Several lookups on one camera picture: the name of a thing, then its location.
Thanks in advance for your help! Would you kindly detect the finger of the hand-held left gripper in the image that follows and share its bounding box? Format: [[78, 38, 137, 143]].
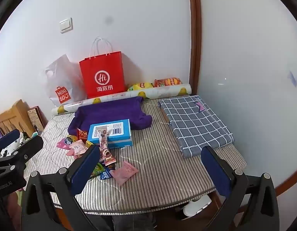
[[0, 136, 44, 172], [0, 129, 21, 158]]

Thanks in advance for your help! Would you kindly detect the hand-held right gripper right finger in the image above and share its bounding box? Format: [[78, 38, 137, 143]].
[[201, 146, 280, 231]]

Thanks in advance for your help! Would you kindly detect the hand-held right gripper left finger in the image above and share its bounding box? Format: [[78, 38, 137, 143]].
[[21, 144, 115, 231]]

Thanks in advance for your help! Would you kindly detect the green snack packet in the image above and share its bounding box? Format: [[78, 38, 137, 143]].
[[91, 163, 105, 179]]

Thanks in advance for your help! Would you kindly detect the blue snack packet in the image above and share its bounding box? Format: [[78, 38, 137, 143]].
[[100, 169, 114, 180]]

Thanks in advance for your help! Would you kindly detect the long pink printed strip packet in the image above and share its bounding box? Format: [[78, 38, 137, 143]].
[[94, 125, 117, 166]]

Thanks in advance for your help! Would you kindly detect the yellow packet with blue logo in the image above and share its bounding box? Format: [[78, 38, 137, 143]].
[[64, 136, 78, 146]]

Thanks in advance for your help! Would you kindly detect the red snack packet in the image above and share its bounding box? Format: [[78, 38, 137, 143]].
[[77, 128, 88, 143]]

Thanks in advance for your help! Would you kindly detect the white black-spotted plush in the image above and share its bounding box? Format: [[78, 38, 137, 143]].
[[0, 132, 31, 158]]

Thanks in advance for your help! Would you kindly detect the wooden headboard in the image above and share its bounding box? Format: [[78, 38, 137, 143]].
[[0, 99, 35, 137]]

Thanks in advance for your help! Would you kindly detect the decorated brown box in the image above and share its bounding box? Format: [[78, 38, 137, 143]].
[[27, 106, 48, 131]]

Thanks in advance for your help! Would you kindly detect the white plastic object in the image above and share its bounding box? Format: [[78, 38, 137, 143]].
[[183, 195, 211, 217]]

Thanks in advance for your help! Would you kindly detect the blue box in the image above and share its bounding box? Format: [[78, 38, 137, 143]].
[[88, 119, 134, 150]]

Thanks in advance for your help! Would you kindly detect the grey checked folded cloth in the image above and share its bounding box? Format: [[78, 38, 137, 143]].
[[158, 95, 234, 159]]

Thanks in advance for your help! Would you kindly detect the purple cloth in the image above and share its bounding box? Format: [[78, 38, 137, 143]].
[[68, 96, 153, 136]]

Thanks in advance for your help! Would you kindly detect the white plastic bag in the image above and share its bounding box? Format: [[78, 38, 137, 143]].
[[44, 54, 87, 107]]

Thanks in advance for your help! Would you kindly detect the red paper bag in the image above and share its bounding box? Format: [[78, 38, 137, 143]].
[[79, 37, 126, 100]]

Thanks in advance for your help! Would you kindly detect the rolled fruit-print paper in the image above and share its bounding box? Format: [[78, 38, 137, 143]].
[[51, 83, 193, 115]]

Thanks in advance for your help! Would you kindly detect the yellow chip bag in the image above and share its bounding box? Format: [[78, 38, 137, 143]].
[[127, 82, 154, 92]]

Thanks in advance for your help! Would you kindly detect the orange chip bag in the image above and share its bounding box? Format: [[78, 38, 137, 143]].
[[154, 77, 182, 87]]

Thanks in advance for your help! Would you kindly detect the white wall switch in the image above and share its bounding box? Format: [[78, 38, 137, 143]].
[[60, 18, 73, 33]]

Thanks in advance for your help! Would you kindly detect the brown wooden door frame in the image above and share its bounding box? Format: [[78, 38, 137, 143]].
[[187, 0, 202, 95]]

